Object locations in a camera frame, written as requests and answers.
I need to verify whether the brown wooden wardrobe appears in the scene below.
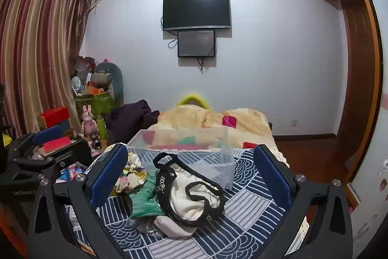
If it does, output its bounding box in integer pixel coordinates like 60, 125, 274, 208
295, 0, 383, 187

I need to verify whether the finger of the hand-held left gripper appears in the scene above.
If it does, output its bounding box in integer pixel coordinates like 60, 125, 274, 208
8, 125, 73, 156
12, 138, 92, 175

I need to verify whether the grey plush toy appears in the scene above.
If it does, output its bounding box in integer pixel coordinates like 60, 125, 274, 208
92, 62, 124, 106

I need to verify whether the striped curtain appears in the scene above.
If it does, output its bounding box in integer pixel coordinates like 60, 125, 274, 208
0, 0, 91, 140

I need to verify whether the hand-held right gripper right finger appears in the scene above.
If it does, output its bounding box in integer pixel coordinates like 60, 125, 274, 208
253, 142, 354, 259

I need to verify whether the white underwear with black trim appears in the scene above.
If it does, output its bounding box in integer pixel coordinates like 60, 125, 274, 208
153, 152, 226, 238

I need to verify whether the yellow fleece blanket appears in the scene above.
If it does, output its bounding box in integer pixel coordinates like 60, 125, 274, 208
147, 107, 277, 151

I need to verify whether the green cardboard box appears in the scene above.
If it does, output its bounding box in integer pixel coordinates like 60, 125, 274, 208
75, 92, 113, 124

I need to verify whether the white door with stickers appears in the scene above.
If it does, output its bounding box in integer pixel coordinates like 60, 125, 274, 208
346, 0, 388, 259

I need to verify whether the pile of assorted clutter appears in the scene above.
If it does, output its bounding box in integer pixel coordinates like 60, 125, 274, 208
71, 56, 110, 96

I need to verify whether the black monitor cable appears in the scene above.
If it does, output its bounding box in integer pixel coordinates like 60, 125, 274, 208
198, 56, 210, 75

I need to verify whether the green bottle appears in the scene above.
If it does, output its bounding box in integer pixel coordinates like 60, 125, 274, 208
96, 118, 107, 140

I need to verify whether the green sock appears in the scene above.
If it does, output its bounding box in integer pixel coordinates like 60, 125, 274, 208
129, 170, 166, 221

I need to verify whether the clear plastic storage box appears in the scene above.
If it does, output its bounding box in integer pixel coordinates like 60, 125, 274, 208
127, 127, 236, 190

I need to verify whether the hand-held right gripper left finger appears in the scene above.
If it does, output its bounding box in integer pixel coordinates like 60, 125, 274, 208
27, 142, 134, 259

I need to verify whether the black wall television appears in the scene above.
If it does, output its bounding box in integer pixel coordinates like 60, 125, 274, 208
163, 0, 231, 31

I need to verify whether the red box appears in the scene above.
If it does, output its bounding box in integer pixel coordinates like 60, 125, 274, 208
37, 107, 70, 128

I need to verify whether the pink striped packet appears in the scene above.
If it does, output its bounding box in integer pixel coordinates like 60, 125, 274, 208
59, 164, 89, 183

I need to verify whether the floral cloth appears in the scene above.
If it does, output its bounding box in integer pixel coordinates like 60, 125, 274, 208
111, 152, 150, 196

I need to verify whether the small black wall monitor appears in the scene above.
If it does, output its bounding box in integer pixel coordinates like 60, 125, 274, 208
177, 30, 216, 58

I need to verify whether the yellow chair back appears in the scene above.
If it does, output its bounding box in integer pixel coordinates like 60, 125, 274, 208
177, 93, 210, 109

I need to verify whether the dark purple garment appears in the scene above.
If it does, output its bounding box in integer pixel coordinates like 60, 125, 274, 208
105, 100, 161, 146

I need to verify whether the pink bunny toy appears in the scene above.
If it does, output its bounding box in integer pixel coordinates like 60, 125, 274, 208
81, 105, 97, 136

